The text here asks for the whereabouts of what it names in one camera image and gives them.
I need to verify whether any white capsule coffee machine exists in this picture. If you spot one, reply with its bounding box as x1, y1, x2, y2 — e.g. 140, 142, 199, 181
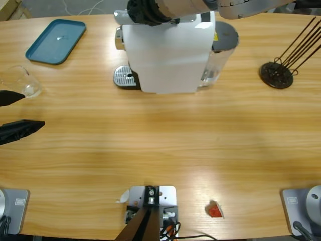
114, 9, 217, 95

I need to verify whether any black base cable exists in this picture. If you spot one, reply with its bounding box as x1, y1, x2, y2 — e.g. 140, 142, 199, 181
0, 215, 12, 235
292, 220, 315, 241

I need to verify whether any dark camera mount post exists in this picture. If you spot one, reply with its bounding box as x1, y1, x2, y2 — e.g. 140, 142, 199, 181
116, 185, 161, 241

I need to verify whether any orange cable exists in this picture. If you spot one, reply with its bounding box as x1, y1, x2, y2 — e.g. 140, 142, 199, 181
160, 223, 176, 238

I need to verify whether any black capsule holder with rods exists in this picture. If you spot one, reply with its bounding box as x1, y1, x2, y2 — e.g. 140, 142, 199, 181
259, 16, 321, 90

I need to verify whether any white paper tab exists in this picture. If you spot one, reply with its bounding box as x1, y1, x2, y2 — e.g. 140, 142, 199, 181
115, 189, 130, 204

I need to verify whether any white floor cable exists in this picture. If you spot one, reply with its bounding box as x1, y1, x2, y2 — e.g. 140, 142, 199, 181
61, 0, 107, 16

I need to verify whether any red coffee capsule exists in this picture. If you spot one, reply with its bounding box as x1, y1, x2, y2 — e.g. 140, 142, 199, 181
205, 200, 225, 219

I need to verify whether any teal plastic tray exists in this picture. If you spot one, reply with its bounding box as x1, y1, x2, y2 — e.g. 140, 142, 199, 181
25, 19, 87, 66

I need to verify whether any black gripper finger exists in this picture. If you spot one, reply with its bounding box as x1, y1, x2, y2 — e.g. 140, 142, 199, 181
0, 119, 46, 146
0, 90, 26, 107

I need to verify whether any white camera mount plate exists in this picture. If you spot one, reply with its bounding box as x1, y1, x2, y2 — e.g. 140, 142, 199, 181
128, 185, 179, 239

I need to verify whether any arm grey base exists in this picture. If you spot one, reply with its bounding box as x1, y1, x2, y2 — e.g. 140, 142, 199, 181
280, 185, 321, 236
0, 188, 31, 235

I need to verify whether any clear glass cup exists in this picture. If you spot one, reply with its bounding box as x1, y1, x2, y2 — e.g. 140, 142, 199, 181
0, 65, 43, 99

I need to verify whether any white plastic stool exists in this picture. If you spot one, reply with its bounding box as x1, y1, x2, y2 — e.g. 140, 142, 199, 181
267, 4, 321, 14

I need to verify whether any light wooden board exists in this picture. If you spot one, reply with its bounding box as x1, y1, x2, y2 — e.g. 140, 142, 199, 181
0, 0, 33, 22

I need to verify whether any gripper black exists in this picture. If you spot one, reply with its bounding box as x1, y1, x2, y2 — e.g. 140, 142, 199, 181
126, 0, 180, 27

